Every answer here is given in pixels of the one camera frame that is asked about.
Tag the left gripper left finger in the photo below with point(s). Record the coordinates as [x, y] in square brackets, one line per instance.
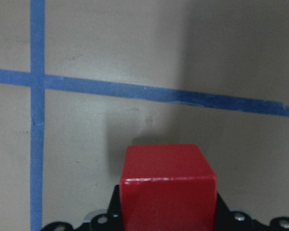
[101, 220]

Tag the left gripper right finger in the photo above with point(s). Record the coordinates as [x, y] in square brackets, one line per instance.
[233, 220]

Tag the red wooden block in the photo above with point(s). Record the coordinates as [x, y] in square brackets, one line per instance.
[167, 187]

